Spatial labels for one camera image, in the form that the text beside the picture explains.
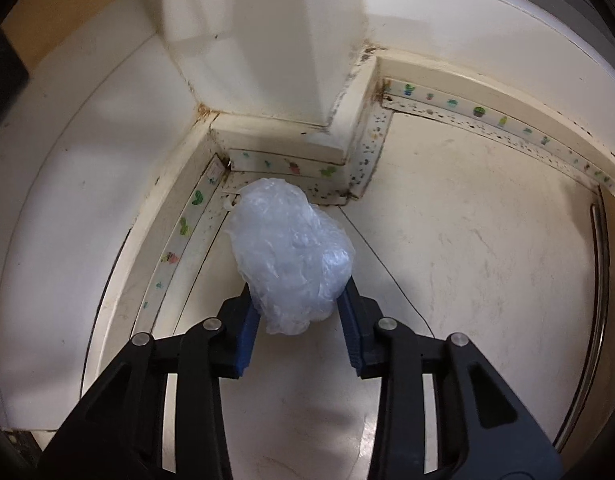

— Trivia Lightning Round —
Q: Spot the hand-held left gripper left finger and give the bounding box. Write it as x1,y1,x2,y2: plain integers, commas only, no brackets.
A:
38,282,261,480

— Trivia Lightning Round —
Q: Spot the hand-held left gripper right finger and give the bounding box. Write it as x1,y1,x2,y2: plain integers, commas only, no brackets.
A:
336,277,565,480

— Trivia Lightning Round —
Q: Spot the clear plastic bag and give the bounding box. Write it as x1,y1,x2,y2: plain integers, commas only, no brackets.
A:
226,177,354,337

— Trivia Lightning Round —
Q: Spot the cactus print edge tape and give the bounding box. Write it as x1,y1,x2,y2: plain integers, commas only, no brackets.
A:
225,109,394,206
140,157,231,313
381,77,615,201

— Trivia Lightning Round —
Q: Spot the stainless steel sink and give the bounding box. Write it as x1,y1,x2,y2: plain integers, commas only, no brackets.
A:
555,185,615,456

